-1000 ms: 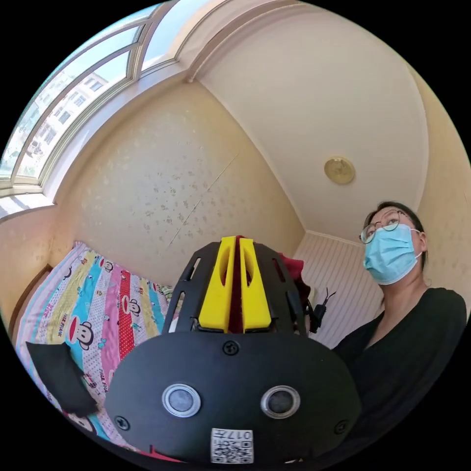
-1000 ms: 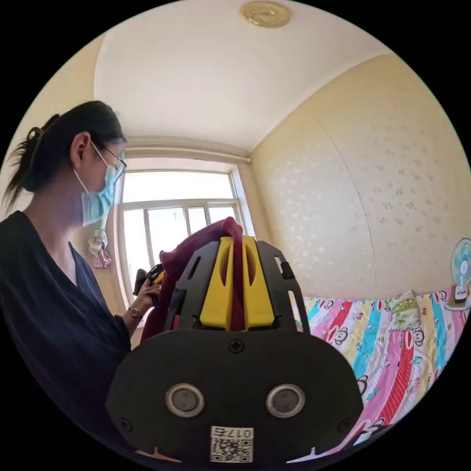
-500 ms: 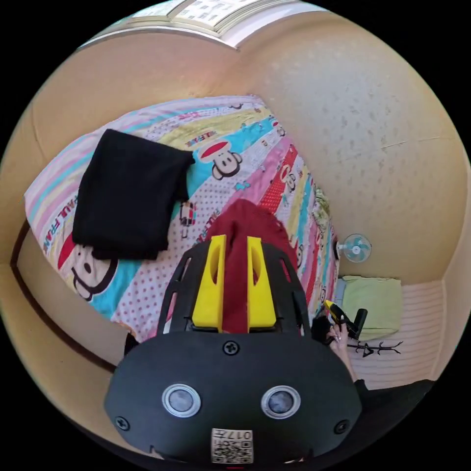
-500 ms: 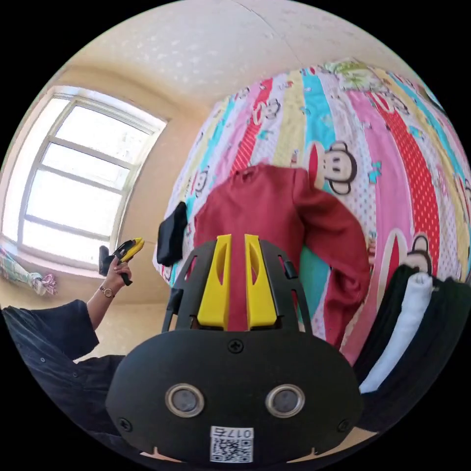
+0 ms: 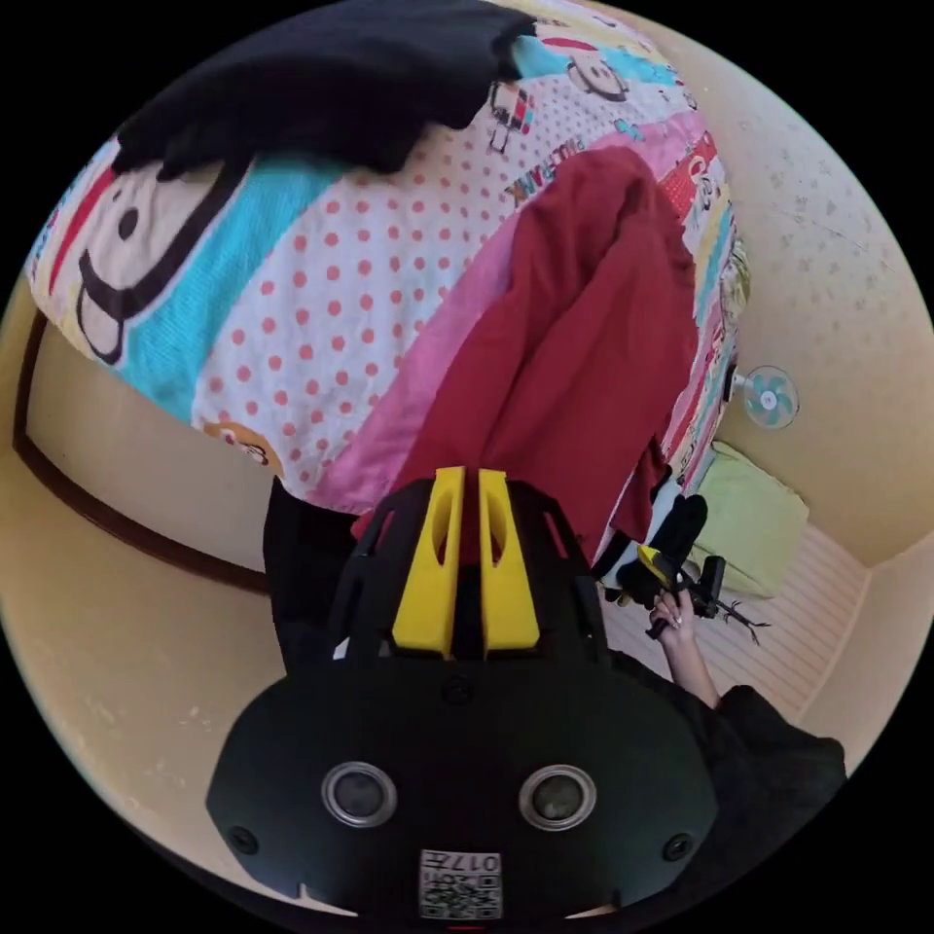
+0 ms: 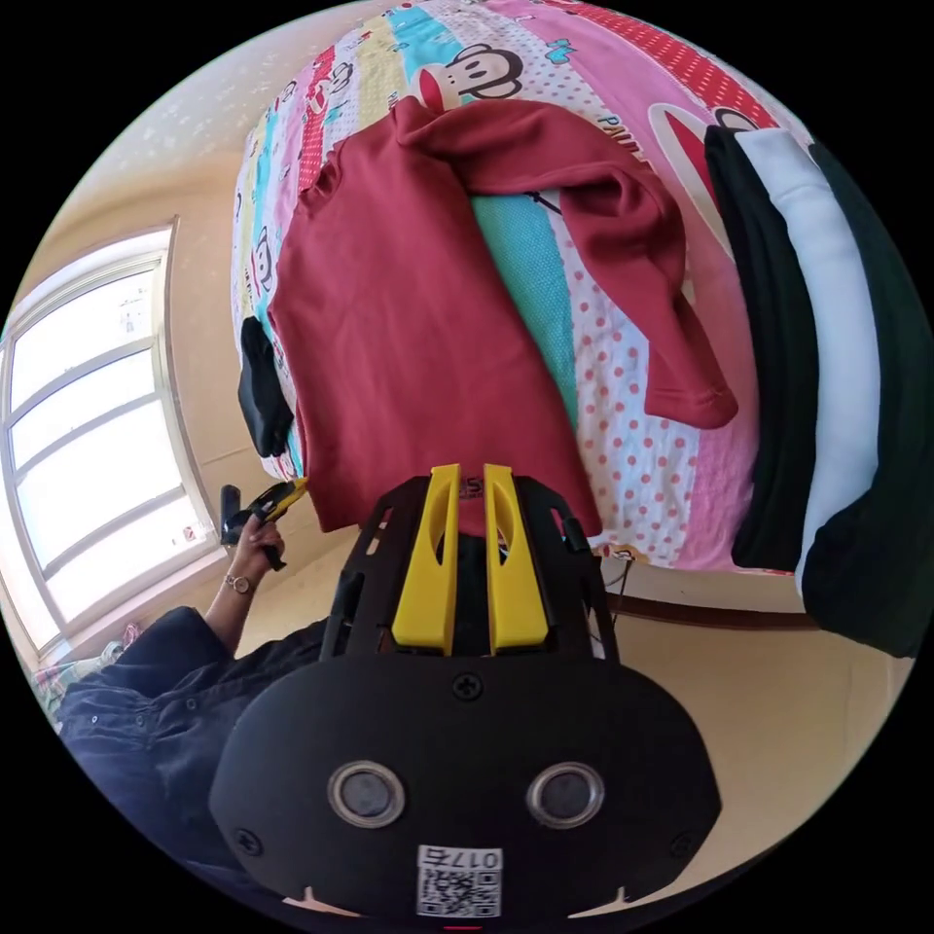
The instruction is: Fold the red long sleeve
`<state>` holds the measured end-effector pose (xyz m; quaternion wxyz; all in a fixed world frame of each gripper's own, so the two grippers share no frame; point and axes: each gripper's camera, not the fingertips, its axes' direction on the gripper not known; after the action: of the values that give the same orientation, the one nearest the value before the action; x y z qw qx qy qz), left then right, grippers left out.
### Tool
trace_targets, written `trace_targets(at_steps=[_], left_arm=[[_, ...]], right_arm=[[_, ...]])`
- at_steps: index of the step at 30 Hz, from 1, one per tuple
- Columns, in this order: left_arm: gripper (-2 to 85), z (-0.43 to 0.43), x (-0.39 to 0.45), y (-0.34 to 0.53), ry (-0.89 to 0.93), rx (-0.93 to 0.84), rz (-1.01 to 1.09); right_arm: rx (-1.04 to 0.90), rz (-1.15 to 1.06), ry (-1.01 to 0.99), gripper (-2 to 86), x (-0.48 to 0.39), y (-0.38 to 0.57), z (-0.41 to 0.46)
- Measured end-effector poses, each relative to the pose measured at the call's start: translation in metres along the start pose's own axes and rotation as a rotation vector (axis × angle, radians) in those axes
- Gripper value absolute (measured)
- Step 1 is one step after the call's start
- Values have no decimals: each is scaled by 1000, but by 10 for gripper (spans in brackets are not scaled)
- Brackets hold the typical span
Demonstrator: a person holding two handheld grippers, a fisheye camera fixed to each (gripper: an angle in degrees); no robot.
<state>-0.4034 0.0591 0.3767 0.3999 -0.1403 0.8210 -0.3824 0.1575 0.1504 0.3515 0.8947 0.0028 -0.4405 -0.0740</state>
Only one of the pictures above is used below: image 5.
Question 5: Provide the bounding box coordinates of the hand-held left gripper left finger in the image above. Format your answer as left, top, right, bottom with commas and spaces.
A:
391, 466, 466, 652

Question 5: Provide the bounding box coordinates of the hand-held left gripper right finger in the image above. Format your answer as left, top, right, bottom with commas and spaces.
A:
478, 469, 542, 649

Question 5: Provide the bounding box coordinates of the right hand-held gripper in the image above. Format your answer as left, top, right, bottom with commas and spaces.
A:
608, 494, 710, 639

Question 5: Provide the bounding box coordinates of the red long sleeve shirt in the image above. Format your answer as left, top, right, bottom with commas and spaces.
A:
349, 148, 703, 572

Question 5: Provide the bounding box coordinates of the person's right forearm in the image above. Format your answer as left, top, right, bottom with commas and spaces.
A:
661, 631, 725, 709

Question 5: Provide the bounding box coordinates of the person's right hand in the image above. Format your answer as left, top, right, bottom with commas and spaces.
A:
651, 591, 697, 646

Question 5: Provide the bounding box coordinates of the light green pillow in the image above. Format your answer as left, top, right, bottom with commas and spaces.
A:
684, 440, 812, 601

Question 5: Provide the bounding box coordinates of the small teal fan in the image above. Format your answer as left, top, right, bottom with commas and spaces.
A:
732, 364, 801, 430

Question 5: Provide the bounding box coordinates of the person's body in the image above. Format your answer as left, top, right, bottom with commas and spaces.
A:
261, 478, 849, 922

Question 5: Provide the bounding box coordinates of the bed with cartoon printed sheet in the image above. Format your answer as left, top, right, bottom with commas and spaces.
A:
23, 0, 754, 516

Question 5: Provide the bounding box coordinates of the black garment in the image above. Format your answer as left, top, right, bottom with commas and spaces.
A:
115, 0, 543, 182

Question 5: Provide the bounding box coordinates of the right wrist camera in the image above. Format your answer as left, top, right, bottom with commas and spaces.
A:
699, 555, 728, 620

